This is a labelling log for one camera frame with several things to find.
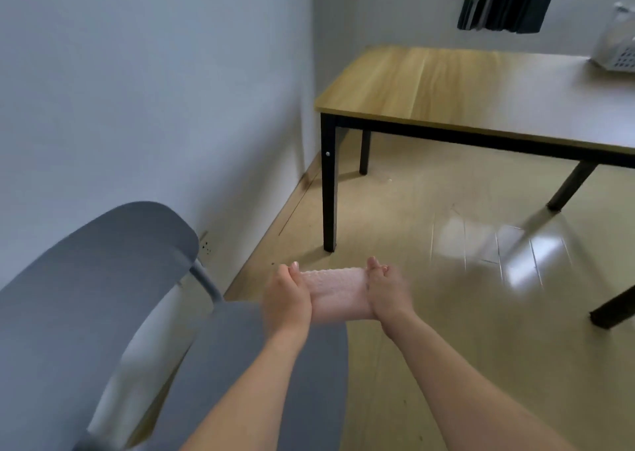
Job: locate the person's left forearm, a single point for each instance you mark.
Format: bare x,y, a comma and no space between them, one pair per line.
248,396

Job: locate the grey plastic chair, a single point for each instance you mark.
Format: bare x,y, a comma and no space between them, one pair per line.
99,292

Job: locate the white plastic basket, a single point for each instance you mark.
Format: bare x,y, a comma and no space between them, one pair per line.
617,39

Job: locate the pink towel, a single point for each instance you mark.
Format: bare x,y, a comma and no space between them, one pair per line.
337,294

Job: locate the wooden table with black legs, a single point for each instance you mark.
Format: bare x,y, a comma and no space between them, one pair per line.
471,88

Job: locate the person's left hand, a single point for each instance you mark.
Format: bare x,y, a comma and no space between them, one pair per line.
285,302

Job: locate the person's right forearm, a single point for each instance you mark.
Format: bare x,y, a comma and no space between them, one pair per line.
461,391

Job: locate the person's right hand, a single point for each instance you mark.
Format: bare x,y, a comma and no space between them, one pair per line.
389,292

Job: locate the white wall socket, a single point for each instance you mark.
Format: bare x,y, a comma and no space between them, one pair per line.
206,246

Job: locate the black furniture leg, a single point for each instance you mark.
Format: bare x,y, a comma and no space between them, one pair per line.
612,309

